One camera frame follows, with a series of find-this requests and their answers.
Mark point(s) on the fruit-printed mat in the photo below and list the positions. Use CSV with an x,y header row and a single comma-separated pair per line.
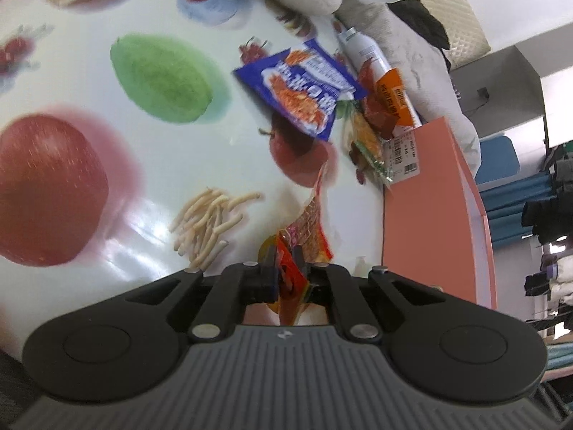
x,y
156,165

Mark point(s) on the blue chair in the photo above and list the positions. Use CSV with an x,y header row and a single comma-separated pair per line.
x,y
494,161

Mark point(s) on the black jacket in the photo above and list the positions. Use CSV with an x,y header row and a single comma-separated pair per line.
x,y
425,22

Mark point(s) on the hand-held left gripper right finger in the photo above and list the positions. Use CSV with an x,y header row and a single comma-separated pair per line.
x,y
299,262

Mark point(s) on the blue snack packet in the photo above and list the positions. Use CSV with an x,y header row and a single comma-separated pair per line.
x,y
300,89

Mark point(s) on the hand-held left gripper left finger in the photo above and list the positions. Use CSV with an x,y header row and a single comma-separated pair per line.
x,y
268,273

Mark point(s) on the black coat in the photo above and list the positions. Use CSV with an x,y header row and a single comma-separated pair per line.
x,y
544,217

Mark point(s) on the blue curtain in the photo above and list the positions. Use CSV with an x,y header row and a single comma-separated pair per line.
x,y
506,215

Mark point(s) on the pink cardboard box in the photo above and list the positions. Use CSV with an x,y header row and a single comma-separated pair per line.
x,y
429,215

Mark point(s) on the grey wall cabinet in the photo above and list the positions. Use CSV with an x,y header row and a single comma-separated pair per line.
x,y
501,85

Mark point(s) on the grey duvet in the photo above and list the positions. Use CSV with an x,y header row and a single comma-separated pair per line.
x,y
416,76

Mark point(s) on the green-edged snack packet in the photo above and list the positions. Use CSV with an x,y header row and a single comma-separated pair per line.
x,y
365,136

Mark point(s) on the grey coat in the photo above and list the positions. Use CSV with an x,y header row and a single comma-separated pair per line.
x,y
559,161

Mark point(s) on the red orange snack packet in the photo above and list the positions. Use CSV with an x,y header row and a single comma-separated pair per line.
x,y
309,226

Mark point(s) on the white spray bottle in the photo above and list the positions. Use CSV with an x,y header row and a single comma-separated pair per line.
x,y
365,49

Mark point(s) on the cream quilted headboard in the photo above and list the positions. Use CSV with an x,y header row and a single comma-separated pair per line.
x,y
452,9

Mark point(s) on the black wall socket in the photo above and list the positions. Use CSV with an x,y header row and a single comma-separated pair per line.
x,y
482,93

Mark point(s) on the white puffer jacket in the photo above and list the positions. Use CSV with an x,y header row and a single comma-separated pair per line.
x,y
559,284

